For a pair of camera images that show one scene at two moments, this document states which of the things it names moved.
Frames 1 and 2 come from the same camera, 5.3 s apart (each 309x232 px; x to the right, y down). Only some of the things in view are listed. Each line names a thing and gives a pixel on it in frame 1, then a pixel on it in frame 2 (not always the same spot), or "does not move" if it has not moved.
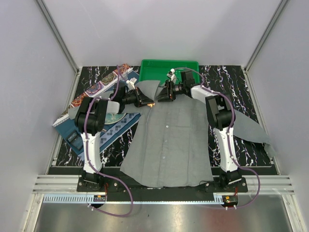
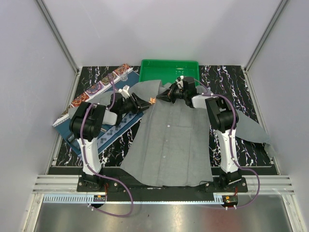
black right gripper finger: x=163 y=94 does not move
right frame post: x=274 y=18 does not move
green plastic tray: x=157 y=70 does not move
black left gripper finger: x=144 y=98 -> x=140 y=101
